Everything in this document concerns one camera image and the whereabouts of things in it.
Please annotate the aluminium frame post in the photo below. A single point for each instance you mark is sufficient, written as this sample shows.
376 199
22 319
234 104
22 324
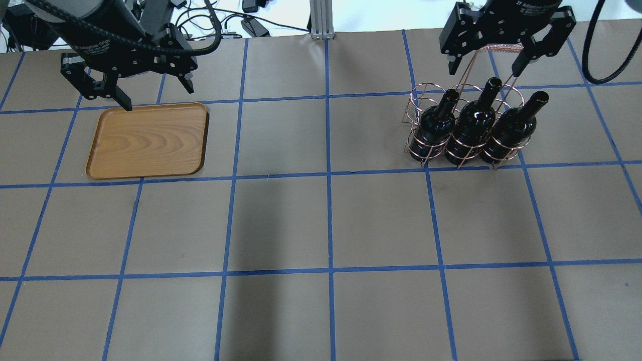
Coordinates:
321 20

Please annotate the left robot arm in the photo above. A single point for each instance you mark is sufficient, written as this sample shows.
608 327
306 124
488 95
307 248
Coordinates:
107 15

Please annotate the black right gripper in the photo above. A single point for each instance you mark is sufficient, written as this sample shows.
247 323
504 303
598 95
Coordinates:
506 15

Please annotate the dark wine bottle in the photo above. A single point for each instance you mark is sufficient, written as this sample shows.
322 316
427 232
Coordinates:
435 126
473 125
515 126

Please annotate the copper wire bottle basket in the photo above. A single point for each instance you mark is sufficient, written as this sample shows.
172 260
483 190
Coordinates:
419 100

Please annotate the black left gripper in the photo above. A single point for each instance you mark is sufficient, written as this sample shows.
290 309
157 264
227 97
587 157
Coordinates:
108 44

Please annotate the wooden tray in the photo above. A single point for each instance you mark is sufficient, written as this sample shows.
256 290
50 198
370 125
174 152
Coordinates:
148 141

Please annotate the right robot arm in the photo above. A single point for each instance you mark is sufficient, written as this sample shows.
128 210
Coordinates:
541 27

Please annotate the black power adapter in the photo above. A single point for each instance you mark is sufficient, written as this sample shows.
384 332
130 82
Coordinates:
254 28

